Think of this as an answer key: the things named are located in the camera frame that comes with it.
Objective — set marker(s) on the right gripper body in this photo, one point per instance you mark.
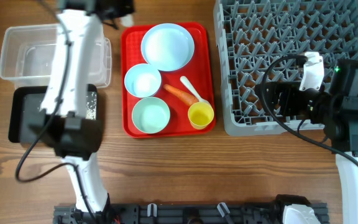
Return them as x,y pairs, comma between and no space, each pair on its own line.
278,99

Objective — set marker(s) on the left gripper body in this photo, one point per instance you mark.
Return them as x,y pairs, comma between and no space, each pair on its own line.
121,8

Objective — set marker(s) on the white rice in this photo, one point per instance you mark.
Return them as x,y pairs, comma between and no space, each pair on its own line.
91,105

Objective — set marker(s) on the yellow plastic cup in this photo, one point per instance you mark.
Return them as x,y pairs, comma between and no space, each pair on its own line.
200,115

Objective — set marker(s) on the mint green bowl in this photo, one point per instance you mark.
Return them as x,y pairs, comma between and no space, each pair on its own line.
150,115

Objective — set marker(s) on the white tissue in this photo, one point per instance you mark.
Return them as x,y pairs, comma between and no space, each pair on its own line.
127,21

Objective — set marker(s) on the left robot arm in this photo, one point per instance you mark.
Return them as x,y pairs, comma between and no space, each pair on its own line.
61,122

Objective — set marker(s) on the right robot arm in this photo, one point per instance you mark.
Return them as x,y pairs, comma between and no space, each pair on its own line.
336,110

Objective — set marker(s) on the grey dishwasher rack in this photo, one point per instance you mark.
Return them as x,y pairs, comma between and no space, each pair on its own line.
250,35

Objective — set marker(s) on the black waste tray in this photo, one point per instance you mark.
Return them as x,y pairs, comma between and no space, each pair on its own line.
27,100

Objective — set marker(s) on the light blue plate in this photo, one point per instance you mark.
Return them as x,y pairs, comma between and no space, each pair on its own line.
167,47

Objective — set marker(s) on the light blue bowl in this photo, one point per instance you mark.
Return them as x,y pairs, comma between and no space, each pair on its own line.
142,80

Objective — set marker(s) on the clear plastic bin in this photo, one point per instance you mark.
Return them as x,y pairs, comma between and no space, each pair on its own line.
27,54

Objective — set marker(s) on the orange carrot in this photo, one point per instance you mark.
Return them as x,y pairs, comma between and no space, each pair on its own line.
185,97

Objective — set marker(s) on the white plastic spoon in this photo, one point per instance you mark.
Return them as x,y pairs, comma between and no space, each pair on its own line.
191,88

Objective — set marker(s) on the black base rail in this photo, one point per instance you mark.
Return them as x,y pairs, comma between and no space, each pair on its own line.
136,214

